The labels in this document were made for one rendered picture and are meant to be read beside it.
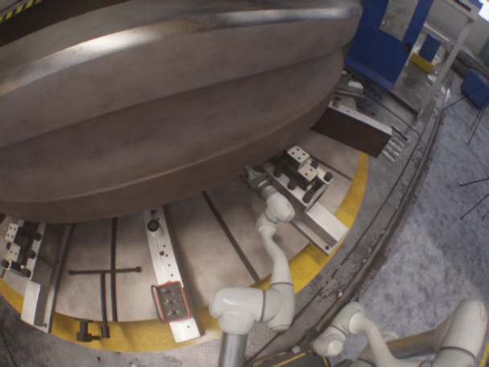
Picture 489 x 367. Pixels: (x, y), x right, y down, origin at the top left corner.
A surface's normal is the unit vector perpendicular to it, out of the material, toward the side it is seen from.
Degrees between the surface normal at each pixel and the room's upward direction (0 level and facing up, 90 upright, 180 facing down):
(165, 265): 0
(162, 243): 0
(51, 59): 45
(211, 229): 0
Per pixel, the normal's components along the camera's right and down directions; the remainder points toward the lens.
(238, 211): 0.09, -0.56
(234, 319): 0.00, -0.20
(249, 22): 0.45, 0.11
